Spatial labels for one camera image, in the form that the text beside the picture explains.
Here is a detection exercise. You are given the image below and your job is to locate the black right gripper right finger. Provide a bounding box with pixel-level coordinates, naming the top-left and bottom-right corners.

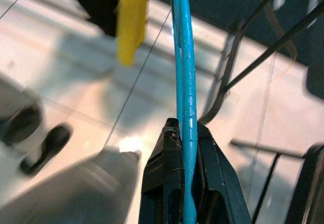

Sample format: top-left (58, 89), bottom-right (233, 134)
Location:
top-left (194, 121), bottom-right (253, 224)

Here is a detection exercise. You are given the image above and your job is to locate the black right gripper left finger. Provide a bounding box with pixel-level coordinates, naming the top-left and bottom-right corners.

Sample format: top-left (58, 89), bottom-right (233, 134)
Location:
top-left (138, 117), bottom-right (185, 224)

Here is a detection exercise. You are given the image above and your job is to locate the blue plastic clothes hanger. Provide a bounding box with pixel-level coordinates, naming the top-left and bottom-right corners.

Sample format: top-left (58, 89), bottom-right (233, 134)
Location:
top-left (171, 0), bottom-right (198, 224)

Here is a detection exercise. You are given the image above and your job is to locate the black t-shirt white print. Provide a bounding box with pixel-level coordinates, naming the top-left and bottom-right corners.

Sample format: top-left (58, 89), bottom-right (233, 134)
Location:
top-left (60, 0), bottom-right (122, 36)

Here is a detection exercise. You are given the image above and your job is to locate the black metal clothes rack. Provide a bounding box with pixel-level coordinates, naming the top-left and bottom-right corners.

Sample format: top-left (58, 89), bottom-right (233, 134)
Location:
top-left (199, 0), bottom-right (324, 224)

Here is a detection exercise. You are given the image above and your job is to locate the yellow cartoon print t-shirt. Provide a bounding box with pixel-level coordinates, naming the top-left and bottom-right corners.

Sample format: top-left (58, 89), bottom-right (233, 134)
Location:
top-left (115, 0), bottom-right (157, 68)

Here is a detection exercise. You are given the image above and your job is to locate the black foam floor mat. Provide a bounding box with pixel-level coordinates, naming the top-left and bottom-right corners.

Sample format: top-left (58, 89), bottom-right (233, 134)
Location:
top-left (146, 0), bottom-right (324, 101)

